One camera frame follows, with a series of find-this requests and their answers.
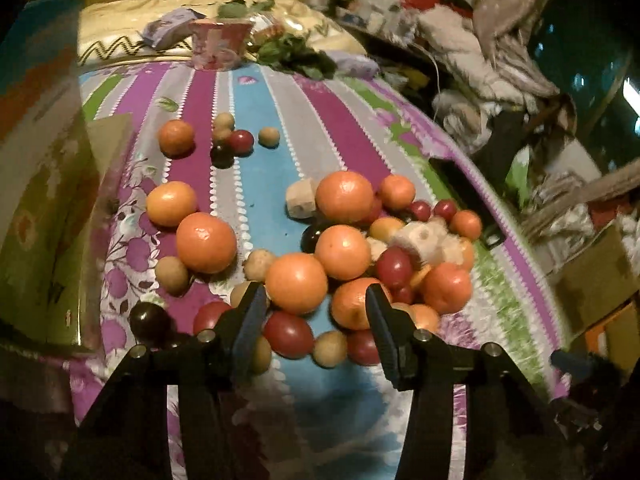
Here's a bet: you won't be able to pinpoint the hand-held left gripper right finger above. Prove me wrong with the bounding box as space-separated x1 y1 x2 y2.
365 282 591 480

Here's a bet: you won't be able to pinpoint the green leafy sprigs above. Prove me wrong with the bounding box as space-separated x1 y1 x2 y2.
217 0 336 80

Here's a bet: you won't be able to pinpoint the pale purple packet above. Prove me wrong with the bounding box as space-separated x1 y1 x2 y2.
332 52 381 80

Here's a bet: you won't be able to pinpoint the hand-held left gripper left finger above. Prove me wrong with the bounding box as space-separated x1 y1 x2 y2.
60 281 271 480

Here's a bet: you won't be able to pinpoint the small pale porous chunk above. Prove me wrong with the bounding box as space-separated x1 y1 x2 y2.
366 237 390 263
440 235 468 266

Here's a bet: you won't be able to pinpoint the pink printed paper cup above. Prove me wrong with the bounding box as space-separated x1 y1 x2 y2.
189 19 252 72

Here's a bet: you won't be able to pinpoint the striped floral bedsheet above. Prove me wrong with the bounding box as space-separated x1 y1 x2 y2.
70 57 576 480

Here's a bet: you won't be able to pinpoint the colourful printed cardboard box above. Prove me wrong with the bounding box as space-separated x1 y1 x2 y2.
0 0 133 356

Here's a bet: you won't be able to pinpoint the green plastic bag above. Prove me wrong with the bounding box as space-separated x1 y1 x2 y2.
505 147 533 211

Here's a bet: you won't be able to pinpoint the pile of pale clothes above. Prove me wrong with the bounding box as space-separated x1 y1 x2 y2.
400 5 576 156

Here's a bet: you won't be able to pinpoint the large pale porous chunk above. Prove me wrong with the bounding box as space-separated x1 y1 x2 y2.
389 220 451 266

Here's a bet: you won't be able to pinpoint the purple printed packet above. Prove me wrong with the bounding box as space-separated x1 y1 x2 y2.
137 7 206 51

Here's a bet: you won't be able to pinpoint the pile of oranges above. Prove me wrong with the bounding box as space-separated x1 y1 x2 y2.
145 119 485 333

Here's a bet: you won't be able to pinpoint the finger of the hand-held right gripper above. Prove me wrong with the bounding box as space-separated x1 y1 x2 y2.
549 349 626 386

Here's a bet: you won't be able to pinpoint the dark purple plum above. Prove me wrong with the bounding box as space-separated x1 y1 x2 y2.
129 301 172 347
209 142 236 170
301 222 333 256

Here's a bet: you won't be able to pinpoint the brown cardboard box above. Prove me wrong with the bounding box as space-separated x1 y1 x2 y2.
547 222 640 341

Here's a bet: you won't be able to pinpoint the cream zigzag quilt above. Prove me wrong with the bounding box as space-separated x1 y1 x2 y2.
77 0 368 68

